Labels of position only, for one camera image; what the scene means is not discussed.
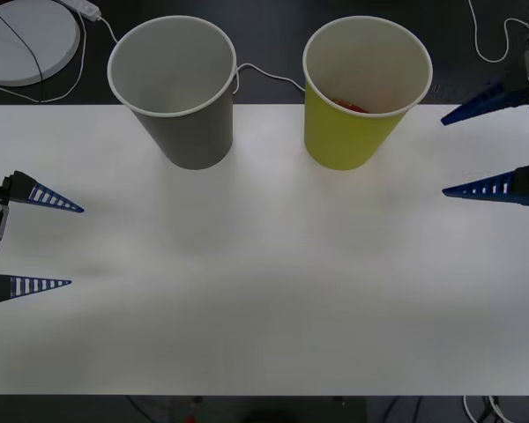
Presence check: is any red drink can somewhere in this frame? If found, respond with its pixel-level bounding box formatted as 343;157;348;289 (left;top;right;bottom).
332;97;372;115

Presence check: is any yellow-green plastic bin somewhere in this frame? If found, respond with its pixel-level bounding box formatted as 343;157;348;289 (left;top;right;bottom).
302;16;435;172

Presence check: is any grey plastic bin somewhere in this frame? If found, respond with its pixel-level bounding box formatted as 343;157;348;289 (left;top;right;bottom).
107;15;239;170

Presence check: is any white round disc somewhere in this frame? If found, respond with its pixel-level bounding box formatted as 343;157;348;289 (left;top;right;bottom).
0;0;82;87

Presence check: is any white power strip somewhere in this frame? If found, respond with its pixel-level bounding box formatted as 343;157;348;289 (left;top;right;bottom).
57;0;102;21

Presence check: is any looping white cable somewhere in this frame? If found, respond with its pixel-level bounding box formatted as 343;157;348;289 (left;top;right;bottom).
466;0;529;63

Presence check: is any thin white cable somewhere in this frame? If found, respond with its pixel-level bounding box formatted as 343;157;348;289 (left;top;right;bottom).
0;7;88;105

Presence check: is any thin black cable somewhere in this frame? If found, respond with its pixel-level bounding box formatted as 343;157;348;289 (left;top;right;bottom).
0;7;44;104

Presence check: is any white power strip cable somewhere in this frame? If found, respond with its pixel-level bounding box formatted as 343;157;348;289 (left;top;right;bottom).
97;13;309;95

